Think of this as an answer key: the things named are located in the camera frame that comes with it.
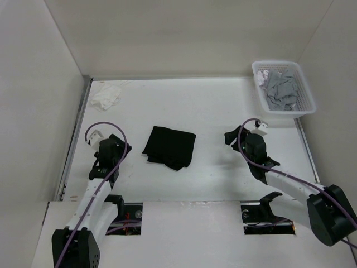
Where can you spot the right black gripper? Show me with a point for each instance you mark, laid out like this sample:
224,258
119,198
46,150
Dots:
230,136

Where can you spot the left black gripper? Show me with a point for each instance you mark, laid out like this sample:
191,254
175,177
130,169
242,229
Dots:
121,148

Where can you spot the black tank top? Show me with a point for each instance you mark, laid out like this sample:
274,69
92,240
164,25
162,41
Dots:
170,147

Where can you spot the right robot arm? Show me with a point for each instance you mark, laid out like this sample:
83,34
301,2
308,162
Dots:
325,210

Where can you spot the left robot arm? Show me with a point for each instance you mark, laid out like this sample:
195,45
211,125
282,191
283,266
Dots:
77,244

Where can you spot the white folded tank top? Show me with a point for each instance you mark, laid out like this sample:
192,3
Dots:
108,96

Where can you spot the grey tank top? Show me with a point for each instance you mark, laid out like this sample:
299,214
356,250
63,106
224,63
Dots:
281,90

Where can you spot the pale pink tank top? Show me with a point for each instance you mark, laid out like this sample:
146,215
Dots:
262,77

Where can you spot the white plastic basket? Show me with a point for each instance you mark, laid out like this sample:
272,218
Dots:
305,103

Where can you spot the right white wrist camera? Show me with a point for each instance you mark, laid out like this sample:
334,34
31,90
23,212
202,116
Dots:
260,128

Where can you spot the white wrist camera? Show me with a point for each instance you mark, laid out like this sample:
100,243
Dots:
94,140
260,128

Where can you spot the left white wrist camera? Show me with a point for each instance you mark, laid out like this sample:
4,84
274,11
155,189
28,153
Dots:
94,140

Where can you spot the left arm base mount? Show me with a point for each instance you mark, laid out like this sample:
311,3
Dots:
128,222

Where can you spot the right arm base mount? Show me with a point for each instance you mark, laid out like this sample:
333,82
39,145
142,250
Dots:
258,218

